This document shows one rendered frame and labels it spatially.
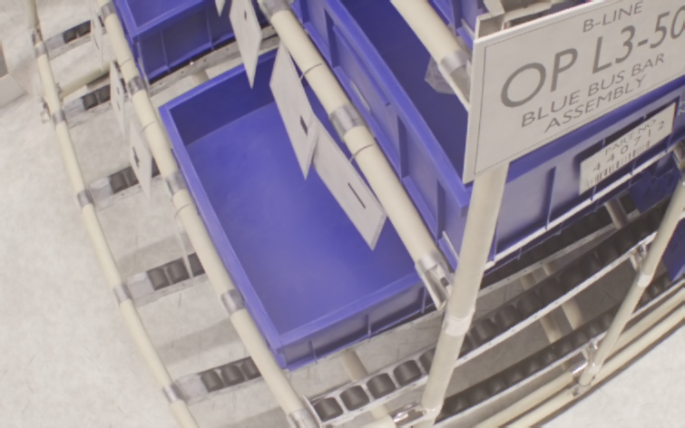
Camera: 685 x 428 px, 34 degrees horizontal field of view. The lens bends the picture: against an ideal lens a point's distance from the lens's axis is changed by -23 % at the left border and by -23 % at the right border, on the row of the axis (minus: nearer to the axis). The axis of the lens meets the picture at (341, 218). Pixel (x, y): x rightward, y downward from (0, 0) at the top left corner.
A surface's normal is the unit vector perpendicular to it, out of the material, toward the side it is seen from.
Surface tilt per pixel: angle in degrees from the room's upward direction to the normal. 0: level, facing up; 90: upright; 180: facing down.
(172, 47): 90
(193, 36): 90
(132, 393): 0
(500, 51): 90
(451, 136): 5
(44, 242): 0
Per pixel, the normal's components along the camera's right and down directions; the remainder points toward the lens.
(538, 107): 0.46, 0.80
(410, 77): -0.06, -0.40
